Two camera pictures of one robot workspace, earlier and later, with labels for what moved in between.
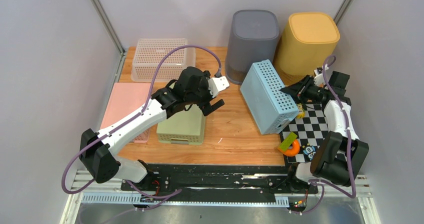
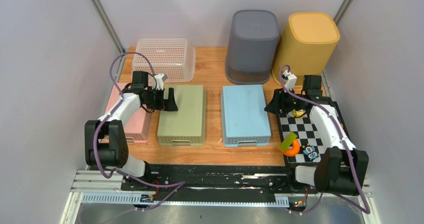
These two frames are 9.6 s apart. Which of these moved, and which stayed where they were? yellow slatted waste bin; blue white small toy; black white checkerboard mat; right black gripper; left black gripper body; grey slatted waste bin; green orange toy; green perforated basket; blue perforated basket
Moved: right black gripper; left black gripper body; blue perforated basket
Stayed: green perforated basket; black white checkerboard mat; green orange toy; yellow slatted waste bin; blue white small toy; grey slatted waste bin
